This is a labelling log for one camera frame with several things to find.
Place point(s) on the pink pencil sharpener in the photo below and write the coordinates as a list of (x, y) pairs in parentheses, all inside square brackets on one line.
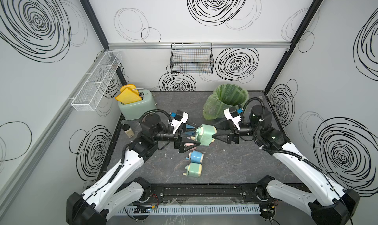
[(190, 146)]

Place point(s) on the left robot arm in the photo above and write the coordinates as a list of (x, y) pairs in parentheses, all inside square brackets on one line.
[(99, 203)]

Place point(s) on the green sharpener bottom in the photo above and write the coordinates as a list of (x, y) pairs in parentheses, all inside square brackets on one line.
[(193, 170)]

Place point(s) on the blue sharpener lower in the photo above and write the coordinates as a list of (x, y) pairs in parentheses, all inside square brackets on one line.
[(195, 157)]

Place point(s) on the yellow toy toast slice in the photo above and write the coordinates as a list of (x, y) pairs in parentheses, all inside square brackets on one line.
[(129, 94)]

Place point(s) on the white wire shelf basket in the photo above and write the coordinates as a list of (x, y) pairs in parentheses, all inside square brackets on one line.
[(92, 91)]

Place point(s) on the small beige bottle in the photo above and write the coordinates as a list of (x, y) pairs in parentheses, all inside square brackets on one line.
[(128, 130)]

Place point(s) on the green sharpener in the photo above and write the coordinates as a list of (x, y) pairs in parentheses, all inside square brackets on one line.
[(193, 170), (204, 134)]

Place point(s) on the bin with green bag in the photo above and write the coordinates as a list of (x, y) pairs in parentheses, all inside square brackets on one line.
[(224, 97)]

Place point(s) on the blue sharpener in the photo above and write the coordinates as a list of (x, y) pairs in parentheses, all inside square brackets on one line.
[(195, 157), (191, 131)]

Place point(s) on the mint green toaster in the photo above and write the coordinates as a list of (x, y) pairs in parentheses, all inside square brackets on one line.
[(135, 110)]

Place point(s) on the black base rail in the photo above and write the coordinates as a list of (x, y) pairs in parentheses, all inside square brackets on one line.
[(206, 191)]

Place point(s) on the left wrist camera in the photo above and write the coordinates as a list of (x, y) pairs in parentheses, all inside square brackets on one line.
[(179, 117)]

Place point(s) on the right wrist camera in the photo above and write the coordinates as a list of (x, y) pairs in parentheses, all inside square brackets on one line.
[(233, 114)]

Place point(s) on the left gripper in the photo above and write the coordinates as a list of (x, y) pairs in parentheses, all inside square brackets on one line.
[(178, 144)]

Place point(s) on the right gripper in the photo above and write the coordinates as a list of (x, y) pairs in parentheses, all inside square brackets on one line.
[(230, 136)]

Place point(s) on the black wire basket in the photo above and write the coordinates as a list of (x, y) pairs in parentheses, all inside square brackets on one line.
[(192, 58)]

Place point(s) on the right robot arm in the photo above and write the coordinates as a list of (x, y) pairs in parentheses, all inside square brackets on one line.
[(327, 202)]

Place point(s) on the blue sharpener top left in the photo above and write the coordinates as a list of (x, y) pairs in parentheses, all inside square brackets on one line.
[(191, 131)]

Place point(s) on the grey slotted cable duct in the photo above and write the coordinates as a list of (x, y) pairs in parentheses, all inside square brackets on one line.
[(215, 209)]

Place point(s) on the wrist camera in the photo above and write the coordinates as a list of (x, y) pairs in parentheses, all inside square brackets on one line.
[(233, 114), (179, 117)]

